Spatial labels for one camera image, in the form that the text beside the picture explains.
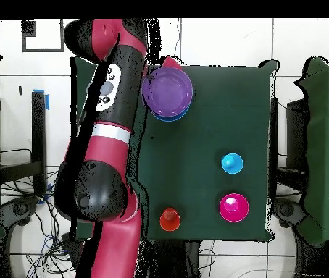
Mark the small pinkish red bowl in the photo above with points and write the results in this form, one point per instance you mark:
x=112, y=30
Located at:
x=234, y=207

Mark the black metal stand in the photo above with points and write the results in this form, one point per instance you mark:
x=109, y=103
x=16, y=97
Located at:
x=295, y=121
x=38, y=130

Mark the orange cup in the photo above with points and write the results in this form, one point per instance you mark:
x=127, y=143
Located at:
x=170, y=220

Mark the large blue bowl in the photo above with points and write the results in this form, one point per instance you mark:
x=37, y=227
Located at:
x=170, y=119

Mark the red cup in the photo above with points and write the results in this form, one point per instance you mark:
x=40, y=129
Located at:
x=171, y=63

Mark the purple bowl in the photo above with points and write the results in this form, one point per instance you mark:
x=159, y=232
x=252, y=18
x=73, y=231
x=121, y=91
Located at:
x=167, y=92

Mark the blue cup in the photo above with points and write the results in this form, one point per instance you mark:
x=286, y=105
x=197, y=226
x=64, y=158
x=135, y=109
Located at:
x=232, y=163

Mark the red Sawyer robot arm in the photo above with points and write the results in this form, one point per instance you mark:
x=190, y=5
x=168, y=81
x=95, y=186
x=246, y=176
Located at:
x=109, y=150

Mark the black equipment base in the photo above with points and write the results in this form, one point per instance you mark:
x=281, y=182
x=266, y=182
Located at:
x=286, y=210
x=16, y=208

